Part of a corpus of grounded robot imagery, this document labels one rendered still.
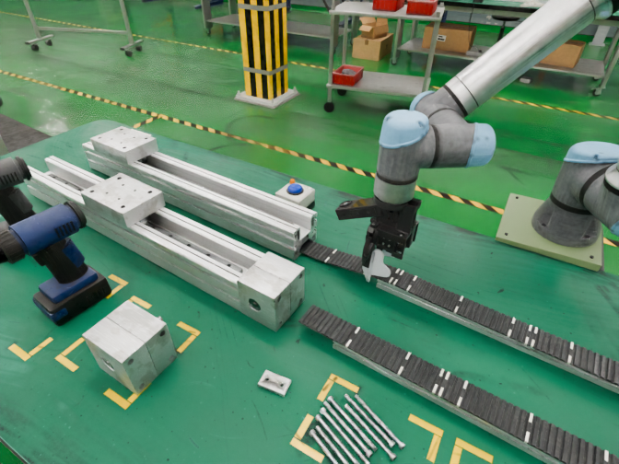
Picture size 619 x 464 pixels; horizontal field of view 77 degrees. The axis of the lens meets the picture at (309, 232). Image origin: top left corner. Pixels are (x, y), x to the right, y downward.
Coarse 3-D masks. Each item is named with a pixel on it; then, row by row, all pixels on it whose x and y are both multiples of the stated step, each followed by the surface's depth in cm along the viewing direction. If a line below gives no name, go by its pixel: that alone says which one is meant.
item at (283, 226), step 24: (96, 168) 125; (120, 168) 116; (144, 168) 110; (168, 168) 115; (192, 168) 110; (168, 192) 108; (192, 192) 102; (216, 192) 106; (240, 192) 102; (264, 192) 101; (216, 216) 101; (240, 216) 97; (264, 216) 92; (288, 216) 97; (312, 216) 93; (264, 240) 95; (288, 240) 90; (312, 240) 98
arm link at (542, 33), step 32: (576, 0) 65; (608, 0) 63; (512, 32) 70; (544, 32) 67; (576, 32) 68; (480, 64) 71; (512, 64) 69; (416, 96) 80; (448, 96) 74; (480, 96) 73
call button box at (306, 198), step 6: (306, 186) 108; (276, 192) 105; (282, 192) 105; (288, 192) 105; (300, 192) 105; (306, 192) 106; (312, 192) 107; (282, 198) 105; (288, 198) 103; (294, 198) 103; (300, 198) 103; (306, 198) 105; (312, 198) 108; (300, 204) 103; (306, 204) 106; (312, 204) 109
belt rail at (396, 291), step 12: (384, 288) 85; (396, 288) 83; (408, 300) 83; (420, 300) 82; (444, 312) 79; (468, 324) 77; (492, 336) 76; (504, 336) 74; (516, 348) 74; (528, 348) 73; (552, 360) 71; (576, 372) 70; (600, 384) 68; (612, 384) 68
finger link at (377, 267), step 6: (372, 252) 79; (378, 252) 80; (372, 258) 81; (378, 258) 80; (372, 264) 81; (378, 264) 81; (384, 264) 80; (366, 270) 82; (372, 270) 82; (378, 270) 81; (384, 270) 80; (390, 270) 80; (366, 276) 83; (384, 276) 81
